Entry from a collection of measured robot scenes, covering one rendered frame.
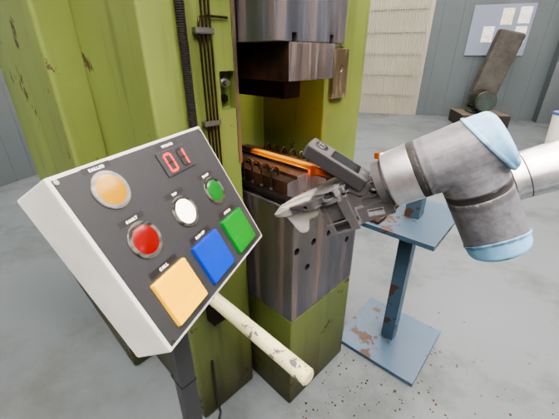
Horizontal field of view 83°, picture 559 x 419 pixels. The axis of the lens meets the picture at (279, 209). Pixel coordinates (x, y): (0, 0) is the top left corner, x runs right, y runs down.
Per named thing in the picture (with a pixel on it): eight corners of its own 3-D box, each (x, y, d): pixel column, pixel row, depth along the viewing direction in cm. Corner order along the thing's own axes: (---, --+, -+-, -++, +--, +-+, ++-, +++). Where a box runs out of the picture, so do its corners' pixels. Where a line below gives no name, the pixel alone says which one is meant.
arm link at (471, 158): (532, 181, 40) (509, 109, 38) (430, 212, 46) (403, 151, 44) (511, 159, 48) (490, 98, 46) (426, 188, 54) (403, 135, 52)
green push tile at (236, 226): (257, 235, 69) (239, 206, 68) (241, 253, 63) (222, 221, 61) (250, 237, 70) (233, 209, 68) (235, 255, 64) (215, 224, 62)
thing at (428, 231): (462, 214, 140) (464, 209, 139) (433, 251, 113) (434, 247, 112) (397, 195, 158) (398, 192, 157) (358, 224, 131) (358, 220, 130)
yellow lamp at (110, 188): (136, 201, 46) (129, 174, 44) (101, 212, 43) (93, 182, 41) (126, 195, 48) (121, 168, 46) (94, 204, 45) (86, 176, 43)
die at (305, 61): (333, 78, 97) (335, 43, 93) (288, 81, 84) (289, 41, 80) (244, 73, 124) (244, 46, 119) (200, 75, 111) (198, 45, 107)
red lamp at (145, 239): (167, 249, 48) (163, 224, 46) (137, 262, 45) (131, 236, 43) (158, 242, 50) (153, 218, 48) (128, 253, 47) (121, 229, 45)
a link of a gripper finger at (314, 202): (290, 219, 55) (335, 201, 51) (286, 211, 55) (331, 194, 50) (298, 207, 59) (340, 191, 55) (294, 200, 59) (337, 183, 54)
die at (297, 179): (325, 185, 113) (327, 162, 109) (287, 202, 100) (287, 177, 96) (249, 160, 139) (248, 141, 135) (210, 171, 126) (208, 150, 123)
